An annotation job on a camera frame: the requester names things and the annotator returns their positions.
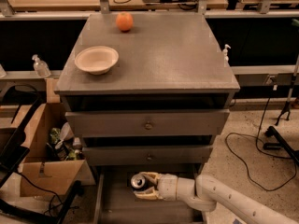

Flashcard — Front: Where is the black stand left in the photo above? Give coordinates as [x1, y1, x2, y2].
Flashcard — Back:
[0, 84, 84, 224]

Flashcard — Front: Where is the orange fruit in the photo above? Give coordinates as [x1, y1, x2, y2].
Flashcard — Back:
[116, 12, 134, 32]

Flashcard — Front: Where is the clear sanitizer bottle left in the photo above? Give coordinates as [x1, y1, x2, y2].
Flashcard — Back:
[32, 54, 51, 77]

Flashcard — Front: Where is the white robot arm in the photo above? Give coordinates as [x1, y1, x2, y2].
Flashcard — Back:
[131, 172, 298, 224]

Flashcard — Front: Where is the white paper bowl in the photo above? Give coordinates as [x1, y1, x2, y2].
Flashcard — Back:
[75, 46, 119, 75]

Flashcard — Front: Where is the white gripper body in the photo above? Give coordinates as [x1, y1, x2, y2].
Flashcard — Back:
[157, 174, 178, 201]

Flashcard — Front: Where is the small pump bottle right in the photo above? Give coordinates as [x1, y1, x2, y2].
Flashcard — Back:
[222, 44, 231, 63]

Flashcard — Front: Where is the grey drawer cabinet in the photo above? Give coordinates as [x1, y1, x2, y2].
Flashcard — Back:
[54, 11, 241, 167]

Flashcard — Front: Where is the cardboard box with clutter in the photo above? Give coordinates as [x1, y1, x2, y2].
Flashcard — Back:
[0, 77, 96, 199]

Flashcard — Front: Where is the black floor cable right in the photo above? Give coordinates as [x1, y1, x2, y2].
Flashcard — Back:
[224, 84, 299, 192]

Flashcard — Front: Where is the grey top drawer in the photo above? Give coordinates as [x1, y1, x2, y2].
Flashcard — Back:
[65, 109, 229, 137]

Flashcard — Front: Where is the black stand base right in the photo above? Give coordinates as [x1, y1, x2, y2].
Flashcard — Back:
[263, 58, 299, 166]

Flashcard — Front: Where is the blue pepsi can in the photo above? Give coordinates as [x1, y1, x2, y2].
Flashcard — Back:
[131, 174, 149, 191]

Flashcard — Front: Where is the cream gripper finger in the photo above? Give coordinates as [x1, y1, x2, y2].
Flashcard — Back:
[140, 172, 161, 185]
[134, 187, 163, 201]

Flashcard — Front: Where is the grey middle drawer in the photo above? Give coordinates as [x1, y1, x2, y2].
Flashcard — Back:
[83, 146, 212, 166]

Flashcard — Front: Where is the grey open bottom drawer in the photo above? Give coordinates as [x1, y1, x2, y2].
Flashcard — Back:
[94, 164, 206, 224]

